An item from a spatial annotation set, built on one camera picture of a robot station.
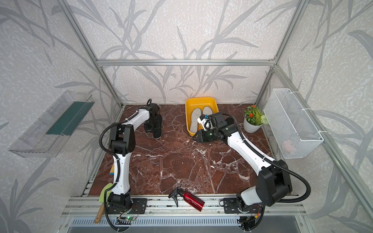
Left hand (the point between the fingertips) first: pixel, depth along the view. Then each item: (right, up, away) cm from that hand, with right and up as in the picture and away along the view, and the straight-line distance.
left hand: (155, 130), depth 104 cm
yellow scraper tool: (-20, -22, -20) cm, 36 cm away
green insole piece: (-21, -29, -23) cm, 43 cm away
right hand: (+28, -1, -24) cm, 37 cm away
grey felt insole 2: (+38, +15, +11) cm, 43 cm away
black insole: (+4, +5, -9) cm, 11 cm away
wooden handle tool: (-18, -37, -33) cm, 53 cm away
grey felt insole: (+29, +12, +8) cm, 32 cm away
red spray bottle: (+26, -32, -30) cm, 51 cm away
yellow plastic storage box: (+27, +22, +16) cm, 38 cm away
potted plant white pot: (+64, +3, -10) cm, 65 cm away
